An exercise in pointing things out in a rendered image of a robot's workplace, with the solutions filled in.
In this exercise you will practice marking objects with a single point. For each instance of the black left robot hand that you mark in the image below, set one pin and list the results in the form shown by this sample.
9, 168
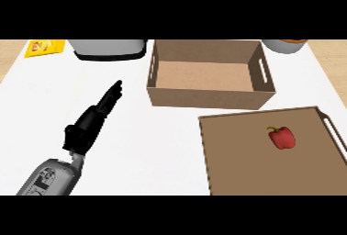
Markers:
90, 122

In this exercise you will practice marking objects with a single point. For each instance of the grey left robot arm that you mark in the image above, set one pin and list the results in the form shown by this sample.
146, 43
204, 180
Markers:
49, 179

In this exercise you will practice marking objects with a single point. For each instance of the open cardboard box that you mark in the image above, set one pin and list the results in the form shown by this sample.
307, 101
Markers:
208, 76

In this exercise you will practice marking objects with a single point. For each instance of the brown tray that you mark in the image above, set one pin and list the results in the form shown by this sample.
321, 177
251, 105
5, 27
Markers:
270, 159

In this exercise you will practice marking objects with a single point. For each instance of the red bell pepper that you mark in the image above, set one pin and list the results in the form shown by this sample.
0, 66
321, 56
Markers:
282, 137

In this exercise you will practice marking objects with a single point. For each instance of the grey and black appliance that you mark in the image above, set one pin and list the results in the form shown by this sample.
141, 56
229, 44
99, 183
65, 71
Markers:
108, 49

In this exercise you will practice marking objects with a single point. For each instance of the yellow packet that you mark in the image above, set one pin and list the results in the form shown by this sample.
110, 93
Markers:
43, 47

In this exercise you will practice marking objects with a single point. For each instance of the grey pot with brown rim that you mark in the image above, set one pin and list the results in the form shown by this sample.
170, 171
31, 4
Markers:
284, 45

